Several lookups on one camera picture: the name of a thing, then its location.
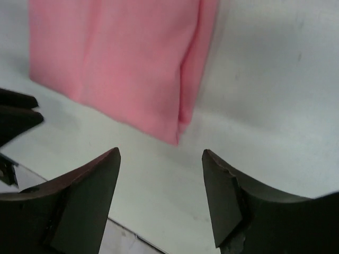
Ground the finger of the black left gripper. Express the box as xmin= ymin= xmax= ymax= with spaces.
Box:
xmin=0 ymin=88 xmax=39 ymax=108
xmin=1 ymin=106 xmax=44 ymax=146

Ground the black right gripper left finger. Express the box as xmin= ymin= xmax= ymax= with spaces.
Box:
xmin=1 ymin=148 xmax=121 ymax=254

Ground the pink t-shirt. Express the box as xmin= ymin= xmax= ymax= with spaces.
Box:
xmin=28 ymin=1 xmax=219 ymax=145

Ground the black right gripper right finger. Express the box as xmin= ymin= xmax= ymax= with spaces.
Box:
xmin=202 ymin=149 xmax=338 ymax=253

